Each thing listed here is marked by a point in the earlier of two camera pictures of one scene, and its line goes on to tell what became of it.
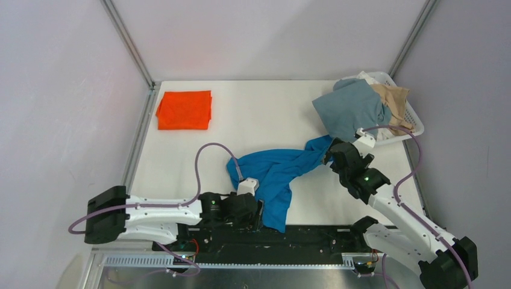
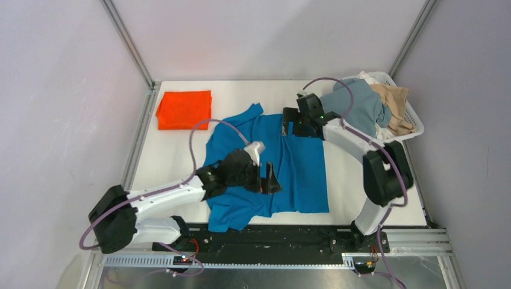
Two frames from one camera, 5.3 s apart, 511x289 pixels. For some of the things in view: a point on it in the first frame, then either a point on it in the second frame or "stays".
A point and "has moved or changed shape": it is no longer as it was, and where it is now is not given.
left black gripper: (252, 221) → (263, 185)
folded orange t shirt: (185, 110) stays
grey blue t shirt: (353, 105) stays
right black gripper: (367, 159) → (291, 115)
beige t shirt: (395, 97) stays
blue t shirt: (275, 170) has moved or changed shape
